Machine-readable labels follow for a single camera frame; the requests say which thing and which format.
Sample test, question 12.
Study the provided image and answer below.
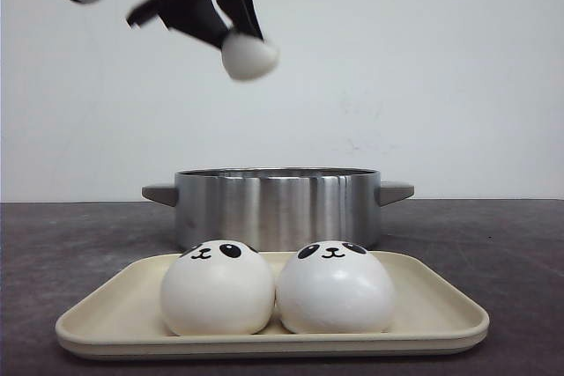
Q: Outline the stainless steel steamer pot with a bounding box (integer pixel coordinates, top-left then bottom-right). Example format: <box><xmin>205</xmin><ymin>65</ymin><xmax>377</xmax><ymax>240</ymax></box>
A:
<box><xmin>142</xmin><ymin>167</ymin><xmax>414</xmax><ymax>251</ymax></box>

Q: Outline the panda bun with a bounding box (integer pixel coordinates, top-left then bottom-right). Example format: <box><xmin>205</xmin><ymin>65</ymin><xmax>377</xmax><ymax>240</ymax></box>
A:
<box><xmin>276</xmin><ymin>240</ymin><xmax>397</xmax><ymax>334</ymax></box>
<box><xmin>160</xmin><ymin>240</ymin><xmax>275</xmax><ymax>335</ymax></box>
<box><xmin>221</xmin><ymin>32</ymin><xmax>279</xmax><ymax>81</ymax></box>

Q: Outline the cream rectangular tray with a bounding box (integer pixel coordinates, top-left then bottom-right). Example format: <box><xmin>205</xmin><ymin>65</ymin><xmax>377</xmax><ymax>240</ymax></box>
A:
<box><xmin>55</xmin><ymin>251</ymin><xmax>489</xmax><ymax>360</ymax></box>

